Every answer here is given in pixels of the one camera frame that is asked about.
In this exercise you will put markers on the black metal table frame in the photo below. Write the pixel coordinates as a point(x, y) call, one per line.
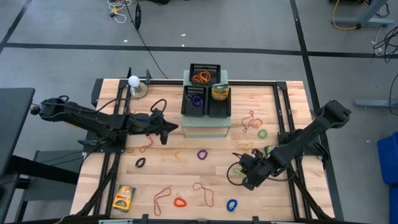
point(248, 83)

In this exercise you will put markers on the yellow red crayon box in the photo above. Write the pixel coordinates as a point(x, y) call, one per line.
point(123, 198)

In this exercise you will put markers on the white bulb wooden lamp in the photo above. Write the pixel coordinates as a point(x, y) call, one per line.
point(134, 81)

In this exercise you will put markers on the black ball knob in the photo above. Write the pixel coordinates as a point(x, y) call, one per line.
point(35, 109)

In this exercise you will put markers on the grey desk leg frame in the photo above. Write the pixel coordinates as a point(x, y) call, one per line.
point(363, 21)

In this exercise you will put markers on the black slotted plastic basket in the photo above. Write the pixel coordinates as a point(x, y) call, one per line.
point(216, 74)
point(189, 110)
point(219, 109)

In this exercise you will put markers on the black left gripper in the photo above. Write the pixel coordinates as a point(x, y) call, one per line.
point(146, 124)

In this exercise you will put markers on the red rubber band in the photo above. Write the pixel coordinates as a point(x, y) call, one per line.
point(150, 143)
point(155, 203)
point(245, 123)
point(213, 199)

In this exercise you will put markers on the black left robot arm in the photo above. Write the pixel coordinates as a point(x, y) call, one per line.
point(87, 118)

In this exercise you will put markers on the pale green perforated metal riser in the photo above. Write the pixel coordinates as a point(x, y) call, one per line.
point(203, 122)

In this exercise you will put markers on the blue plastic bin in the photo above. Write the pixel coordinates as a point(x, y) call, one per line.
point(388, 158)
point(395, 205)

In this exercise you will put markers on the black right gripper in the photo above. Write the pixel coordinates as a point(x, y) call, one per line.
point(259, 168)

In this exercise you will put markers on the black desk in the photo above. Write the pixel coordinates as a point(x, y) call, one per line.
point(12, 124)

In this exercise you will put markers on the yellow rubber band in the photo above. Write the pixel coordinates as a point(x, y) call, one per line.
point(184, 162)
point(245, 146)

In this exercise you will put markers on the green yellow crayon box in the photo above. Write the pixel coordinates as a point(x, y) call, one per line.
point(220, 95)

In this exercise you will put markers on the orange rubber band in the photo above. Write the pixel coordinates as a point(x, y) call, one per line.
point(258, 123)
point(207, 76)
point(196, 77)

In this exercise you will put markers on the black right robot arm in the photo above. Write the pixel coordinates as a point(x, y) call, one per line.
point(304, 140)

